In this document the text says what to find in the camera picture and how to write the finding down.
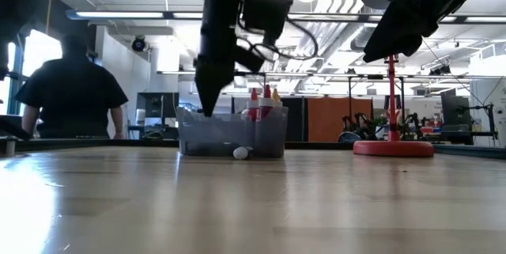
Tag grey translucent plastic bin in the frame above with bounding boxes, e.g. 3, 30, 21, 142
176, 106, 289, 159

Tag yellow food coloring bottle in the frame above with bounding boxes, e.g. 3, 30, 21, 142
270, 88, 284, 109

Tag overhead light bar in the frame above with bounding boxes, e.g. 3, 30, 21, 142
66, 9, 506, 25

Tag black computer monitor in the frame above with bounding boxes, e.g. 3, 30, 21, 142
137, 92, 179, 128

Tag person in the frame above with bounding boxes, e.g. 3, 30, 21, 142
15, 33, 130, 141

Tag red desk lamp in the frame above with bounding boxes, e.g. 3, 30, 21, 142
353, 0, 435, 158

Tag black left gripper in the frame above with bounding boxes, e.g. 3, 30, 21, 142
193, 0, 265, 117

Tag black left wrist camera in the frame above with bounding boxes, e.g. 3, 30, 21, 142
240, 0, 294, 46

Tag black ceiling spotlight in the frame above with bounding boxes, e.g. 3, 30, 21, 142
130, 35, 147, 53

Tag large bright window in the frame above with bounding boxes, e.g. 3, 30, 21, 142
0, 28, 64, 116

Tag orange food coloring bottle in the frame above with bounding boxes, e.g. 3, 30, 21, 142
247, 87, 261, 123

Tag black aluminium table frame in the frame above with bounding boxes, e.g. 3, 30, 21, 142
0, 114, 506, 160

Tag red food coloring bottle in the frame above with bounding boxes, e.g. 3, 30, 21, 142
259, 84, 275, 120

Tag orange partition wall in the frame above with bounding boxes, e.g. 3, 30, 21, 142
307, 96, 373, 142

